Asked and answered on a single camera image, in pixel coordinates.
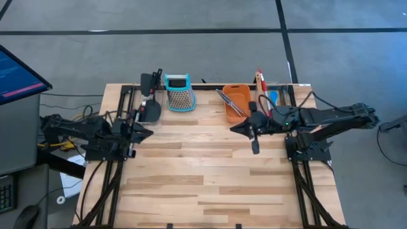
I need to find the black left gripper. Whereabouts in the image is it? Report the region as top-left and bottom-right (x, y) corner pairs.
(120, 119), (154, 159)

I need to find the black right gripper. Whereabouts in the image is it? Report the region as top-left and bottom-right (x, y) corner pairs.
(230, 102), (272, 156)

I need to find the square black spatula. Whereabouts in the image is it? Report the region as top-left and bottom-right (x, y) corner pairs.
(139, 73), (154, 124)

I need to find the orange plastic bin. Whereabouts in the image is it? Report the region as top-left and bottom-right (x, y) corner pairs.
(221, 84), (254, 124)

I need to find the clear plastic bin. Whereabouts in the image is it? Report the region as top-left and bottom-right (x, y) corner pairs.
(254, 81), (291, 117)
(132, 81), (165, 125)

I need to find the teal metal box grater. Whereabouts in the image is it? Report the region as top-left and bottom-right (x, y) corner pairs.
(163, 73), (197, 113)

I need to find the black stand foot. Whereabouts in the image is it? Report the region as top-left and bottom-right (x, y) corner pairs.
(36, 149), (86, 179)

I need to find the white paper sheet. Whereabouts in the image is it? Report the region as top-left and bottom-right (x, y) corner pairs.
(59, 152), (87, 198)

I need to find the gray desk cabinet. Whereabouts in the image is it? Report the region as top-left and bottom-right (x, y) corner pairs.
(0, 94), (42, 176)

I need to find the computer monitor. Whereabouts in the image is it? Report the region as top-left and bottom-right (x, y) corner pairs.
(0, 44), (53, 106)

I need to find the black computer mouse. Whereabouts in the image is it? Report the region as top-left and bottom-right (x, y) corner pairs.
(11, 205), (39, 229)

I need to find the black keyboard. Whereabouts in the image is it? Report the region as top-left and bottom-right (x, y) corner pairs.
(0, 174), (18, 213)

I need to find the dark gray floor stand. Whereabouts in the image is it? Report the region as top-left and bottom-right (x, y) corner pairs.
(378, 114), (407, 143)

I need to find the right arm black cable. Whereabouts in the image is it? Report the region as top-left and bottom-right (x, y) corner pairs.
(258, 91), (331, 116)

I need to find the black aluminium table frame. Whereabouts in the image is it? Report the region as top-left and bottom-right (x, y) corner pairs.
(72, 83), (350, 229)

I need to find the black floor cable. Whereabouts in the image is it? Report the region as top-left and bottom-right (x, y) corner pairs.
(39, 92), (105, 111)

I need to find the black power cable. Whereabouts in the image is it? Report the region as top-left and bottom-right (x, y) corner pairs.
(74, 160), (106, 225)

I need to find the yellow cable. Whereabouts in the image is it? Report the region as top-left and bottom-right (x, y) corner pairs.
(37, 139), (77, 152)

